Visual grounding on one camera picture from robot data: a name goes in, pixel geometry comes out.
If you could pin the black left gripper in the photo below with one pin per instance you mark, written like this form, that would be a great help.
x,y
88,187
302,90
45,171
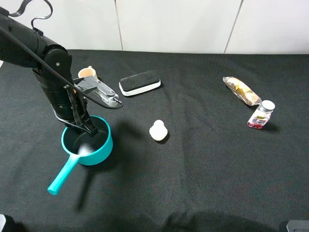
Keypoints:
x,y
69,107

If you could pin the beige small cup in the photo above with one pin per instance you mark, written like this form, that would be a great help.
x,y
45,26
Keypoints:
x,y
86,72

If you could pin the white duck figure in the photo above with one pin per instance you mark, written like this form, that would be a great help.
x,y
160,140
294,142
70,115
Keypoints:
x,y
158,131

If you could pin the small bottle silver cap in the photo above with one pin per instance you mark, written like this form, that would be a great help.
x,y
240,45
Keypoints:
x,y
261,115

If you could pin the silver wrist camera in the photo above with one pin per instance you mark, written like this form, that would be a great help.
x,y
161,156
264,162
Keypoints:
x,y
91,84

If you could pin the black base part left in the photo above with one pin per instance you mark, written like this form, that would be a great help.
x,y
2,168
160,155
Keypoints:
x,y
7,224

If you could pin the teal saucepan with handle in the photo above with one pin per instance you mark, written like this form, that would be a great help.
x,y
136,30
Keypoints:
x,y
83,149

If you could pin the black table cloth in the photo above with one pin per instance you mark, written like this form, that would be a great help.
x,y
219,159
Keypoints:
x,y
211,173

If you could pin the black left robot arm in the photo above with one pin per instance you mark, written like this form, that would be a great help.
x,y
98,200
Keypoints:
x,y
49,51

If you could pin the black white board eraser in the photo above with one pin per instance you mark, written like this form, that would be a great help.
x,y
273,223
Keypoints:
x,y
139,83

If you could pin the wrapped bread snack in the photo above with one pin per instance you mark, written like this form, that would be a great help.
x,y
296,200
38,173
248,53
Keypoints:
x,y
242,91

